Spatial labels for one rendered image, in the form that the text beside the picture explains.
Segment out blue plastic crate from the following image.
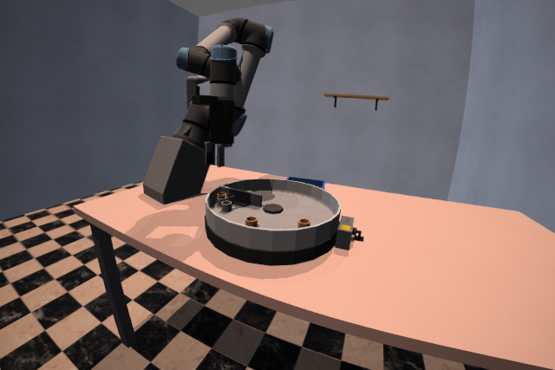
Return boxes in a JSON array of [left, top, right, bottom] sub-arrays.
[[286, 176, 326, 189]]

